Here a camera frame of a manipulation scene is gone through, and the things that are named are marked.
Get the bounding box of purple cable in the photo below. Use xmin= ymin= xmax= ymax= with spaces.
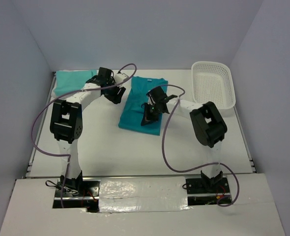
xmin=157 ymin=84 xmax=240 ymax=207
xmin=30 ymin=63 xmax=138 ymax=207

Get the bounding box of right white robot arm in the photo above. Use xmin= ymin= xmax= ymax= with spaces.
xmin=141 ymin=86 xmax=228 ymax=192

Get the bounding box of white plastic laundry basket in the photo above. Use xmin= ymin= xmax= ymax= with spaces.
xmin=191 ymin=61 xmax=236 ymax=110

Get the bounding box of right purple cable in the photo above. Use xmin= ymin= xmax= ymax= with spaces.
xmin=157 ymin=84 xmax=240 ymax=207

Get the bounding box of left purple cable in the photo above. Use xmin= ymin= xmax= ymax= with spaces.
xmin=30 ymin=63 xmax=138 ymax=207

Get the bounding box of light mint t-shirt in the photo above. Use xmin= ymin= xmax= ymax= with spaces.
xmin=52 ymin=70 xmax=97 ymax=97

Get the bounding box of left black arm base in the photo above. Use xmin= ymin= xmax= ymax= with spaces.
xmin=45 ymin=173 xmax=100 ymax=201

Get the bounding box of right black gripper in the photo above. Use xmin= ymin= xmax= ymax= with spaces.
xmin=142 ymin=102 xmax=162 ymax=125

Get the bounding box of silver tape sheet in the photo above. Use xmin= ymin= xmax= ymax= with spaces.
xmin=98 ymin=177 xmax=189 ymax=213

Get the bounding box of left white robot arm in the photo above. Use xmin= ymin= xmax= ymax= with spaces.
xmin=50 ymin=67 xmax=129 ymax=196

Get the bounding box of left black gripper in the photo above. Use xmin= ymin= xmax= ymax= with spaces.
xmin=103 ymin=78 xmax=125 ymax=105

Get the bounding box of teal t-shirt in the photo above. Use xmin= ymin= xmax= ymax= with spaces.
xmin=118 ymin=76 xmax=168 ymax=136

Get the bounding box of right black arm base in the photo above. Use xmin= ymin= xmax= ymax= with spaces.
xmin=182 ymin=171 xmax=230 ymax=195

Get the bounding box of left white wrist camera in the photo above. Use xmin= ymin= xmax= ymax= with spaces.
xmin=114 ymin=73 xmax=129 ymax=85

